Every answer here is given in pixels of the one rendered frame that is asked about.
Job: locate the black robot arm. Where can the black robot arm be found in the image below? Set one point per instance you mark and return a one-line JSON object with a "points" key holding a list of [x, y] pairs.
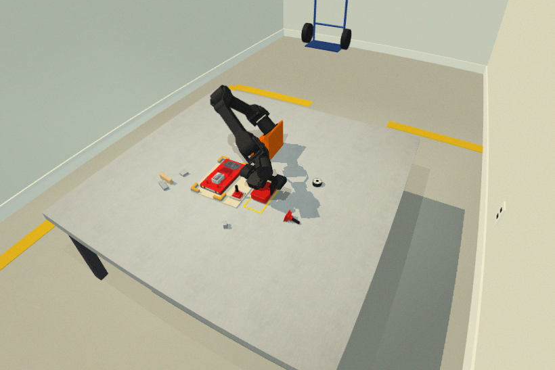
{"points": [[223, 100]]}

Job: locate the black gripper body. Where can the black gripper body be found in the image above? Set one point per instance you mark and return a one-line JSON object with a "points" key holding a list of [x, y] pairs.
{"points": [[277, 182]]}

